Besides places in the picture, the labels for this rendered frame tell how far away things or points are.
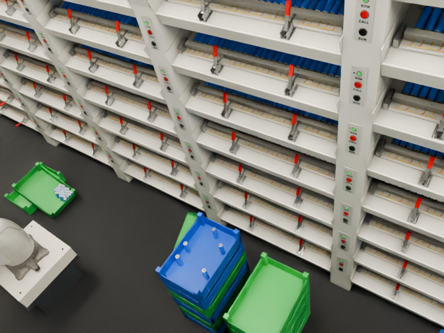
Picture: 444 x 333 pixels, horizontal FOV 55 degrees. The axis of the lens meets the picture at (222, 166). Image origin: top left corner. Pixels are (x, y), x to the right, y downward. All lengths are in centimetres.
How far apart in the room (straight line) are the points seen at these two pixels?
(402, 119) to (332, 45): 27
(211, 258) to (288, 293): 33
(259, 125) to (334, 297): 95
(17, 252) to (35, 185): 77
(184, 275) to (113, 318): 60
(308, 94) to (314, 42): 19
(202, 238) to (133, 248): 66
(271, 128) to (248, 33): 38
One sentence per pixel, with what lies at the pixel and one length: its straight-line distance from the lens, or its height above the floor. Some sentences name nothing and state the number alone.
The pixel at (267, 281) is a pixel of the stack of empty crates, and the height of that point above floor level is 32.
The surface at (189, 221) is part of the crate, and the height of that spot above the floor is 20.
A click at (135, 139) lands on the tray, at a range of 213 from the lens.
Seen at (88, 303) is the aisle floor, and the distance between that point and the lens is 231.
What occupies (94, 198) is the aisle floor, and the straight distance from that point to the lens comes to 266.
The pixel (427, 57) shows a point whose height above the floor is 127.
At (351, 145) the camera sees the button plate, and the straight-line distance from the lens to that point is 128.
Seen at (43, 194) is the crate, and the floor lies 6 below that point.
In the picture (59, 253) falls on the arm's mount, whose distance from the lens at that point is 218.
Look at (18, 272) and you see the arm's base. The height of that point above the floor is 29.
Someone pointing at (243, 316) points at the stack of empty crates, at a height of 32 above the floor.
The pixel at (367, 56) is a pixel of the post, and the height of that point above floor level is 127.
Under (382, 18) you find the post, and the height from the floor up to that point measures 138.
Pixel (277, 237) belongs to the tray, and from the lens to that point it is 207.
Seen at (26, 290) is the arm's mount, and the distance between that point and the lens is 217.
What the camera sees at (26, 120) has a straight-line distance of 326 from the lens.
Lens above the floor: 191
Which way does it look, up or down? 49 degrees down
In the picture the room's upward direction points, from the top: 15 degrees counter-clockwise
